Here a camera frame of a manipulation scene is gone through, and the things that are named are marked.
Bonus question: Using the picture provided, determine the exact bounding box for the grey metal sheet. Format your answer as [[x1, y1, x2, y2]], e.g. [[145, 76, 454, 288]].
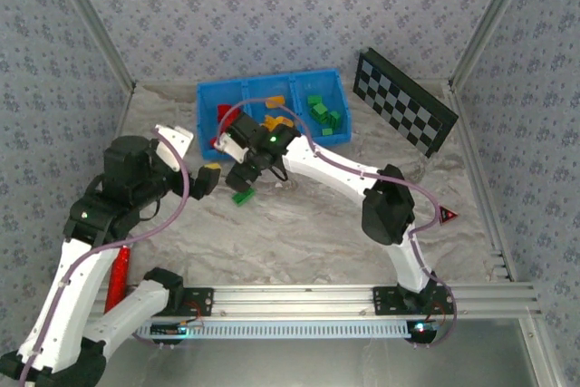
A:
[[81, 318, 545, 387]]

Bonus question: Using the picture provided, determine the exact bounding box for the red glitter toy microphone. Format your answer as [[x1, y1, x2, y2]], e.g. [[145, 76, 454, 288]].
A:
[[103, 244, 133, 314]]

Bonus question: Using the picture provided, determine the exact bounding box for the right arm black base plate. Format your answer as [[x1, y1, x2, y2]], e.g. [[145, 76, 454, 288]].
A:
[[372, 285, 456, 317]]

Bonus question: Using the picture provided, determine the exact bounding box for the long aluminium base rail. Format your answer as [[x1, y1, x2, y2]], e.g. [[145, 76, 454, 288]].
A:
[[92, 283, 543, 318]]

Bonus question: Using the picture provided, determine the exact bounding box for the left wrist white camera bracket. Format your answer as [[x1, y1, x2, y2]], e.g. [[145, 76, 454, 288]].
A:
[[152, 123, 196, 176]]

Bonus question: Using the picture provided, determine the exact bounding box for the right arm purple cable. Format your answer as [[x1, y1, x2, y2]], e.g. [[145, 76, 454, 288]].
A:
[[215, 99, 459, 351]]

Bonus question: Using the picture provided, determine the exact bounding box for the black grey checkerboard panel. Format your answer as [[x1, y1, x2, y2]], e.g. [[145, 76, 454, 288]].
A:
[[352, 46, 459, 160]]

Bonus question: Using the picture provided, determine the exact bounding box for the red triangle warning sticker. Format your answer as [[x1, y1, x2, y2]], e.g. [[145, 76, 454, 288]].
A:
[[437, 206, 459, 227]]

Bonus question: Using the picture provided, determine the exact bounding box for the right wrist white camera bracket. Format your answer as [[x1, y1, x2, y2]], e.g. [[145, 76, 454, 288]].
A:
[[212, 135, 249, 165]]

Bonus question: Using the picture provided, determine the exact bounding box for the small controller circuit board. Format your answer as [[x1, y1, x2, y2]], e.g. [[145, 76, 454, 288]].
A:
[[406, 319, 440, 345], [150, 321, 204, 339]]

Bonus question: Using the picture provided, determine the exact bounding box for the wrist white camera bracket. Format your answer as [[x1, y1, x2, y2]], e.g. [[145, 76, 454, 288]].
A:
[[152, 123, 196, 176], [212, 135, 249, 165]]

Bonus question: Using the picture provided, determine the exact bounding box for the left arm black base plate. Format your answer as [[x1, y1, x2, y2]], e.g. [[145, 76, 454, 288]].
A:
[[174, 286, 215, 318]]

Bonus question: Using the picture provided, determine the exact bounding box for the grey slotted cable duct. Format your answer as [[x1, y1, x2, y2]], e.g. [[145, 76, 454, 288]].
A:
[[135, 318, 425, 341]]

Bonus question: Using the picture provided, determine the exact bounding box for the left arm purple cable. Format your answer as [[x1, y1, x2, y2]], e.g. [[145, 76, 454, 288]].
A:
[[17, 128, 191, 387]]

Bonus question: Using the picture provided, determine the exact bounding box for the aluminium corner post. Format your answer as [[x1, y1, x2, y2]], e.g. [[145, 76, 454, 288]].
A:
[[447, 0, 541, 92], [44, 0, 138, 92]]

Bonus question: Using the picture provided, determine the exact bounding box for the blue three-compartment bin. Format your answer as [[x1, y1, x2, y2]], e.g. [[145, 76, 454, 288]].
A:
[[196, 68, 353, 165]]

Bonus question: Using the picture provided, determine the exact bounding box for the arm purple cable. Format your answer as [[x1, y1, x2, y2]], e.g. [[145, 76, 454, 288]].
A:
[[215, 99, 459, 351], [17, 128, 191, 387]]

